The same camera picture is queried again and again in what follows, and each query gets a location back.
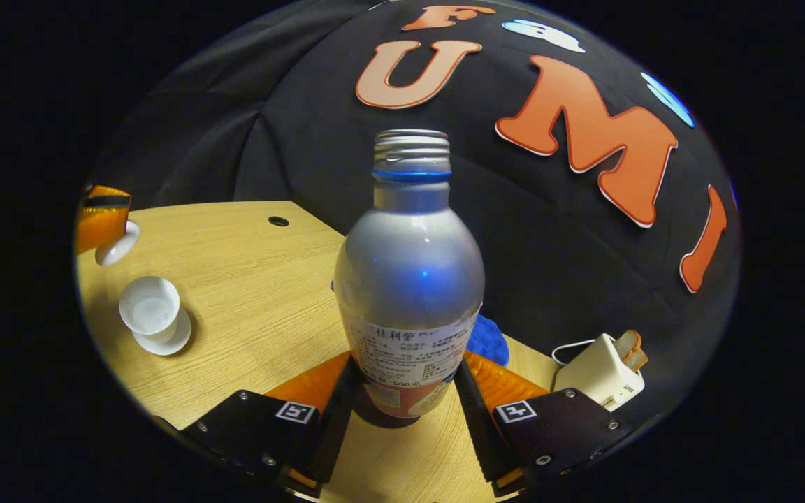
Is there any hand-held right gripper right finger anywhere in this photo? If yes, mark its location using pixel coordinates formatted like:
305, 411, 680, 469
453, 351, 644, 498

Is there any silver water bottle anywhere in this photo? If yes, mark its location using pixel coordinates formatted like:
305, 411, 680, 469
333, 129, 486, 418

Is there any white toaster cable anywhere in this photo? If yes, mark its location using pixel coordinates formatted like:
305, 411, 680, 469
551, 339, 597, 365

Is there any white teacup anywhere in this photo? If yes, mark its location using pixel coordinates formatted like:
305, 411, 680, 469
119, 276, 181, 343

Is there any black backdrop cloth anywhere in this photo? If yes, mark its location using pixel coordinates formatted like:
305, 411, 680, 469
88, 0, 742, 434

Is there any white saucer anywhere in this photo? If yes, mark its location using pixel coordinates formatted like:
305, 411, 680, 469
132, 305, 192, 356

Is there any white toaster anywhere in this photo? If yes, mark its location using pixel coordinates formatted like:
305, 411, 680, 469
553, 333, 646, 411

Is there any blue towel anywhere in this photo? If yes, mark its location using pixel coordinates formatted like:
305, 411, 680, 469
465, 314, 510, 367

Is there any dark brown round coaster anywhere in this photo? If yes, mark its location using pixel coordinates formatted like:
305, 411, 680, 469
352, 402, 449, 429

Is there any white teacup lid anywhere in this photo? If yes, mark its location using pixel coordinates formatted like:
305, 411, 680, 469
95, 220, 141, 268

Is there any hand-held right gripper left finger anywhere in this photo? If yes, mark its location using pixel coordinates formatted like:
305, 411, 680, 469
179, 351, 361, 498

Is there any bread slice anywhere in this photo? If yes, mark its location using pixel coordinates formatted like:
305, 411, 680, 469
616, 330, 649, 372

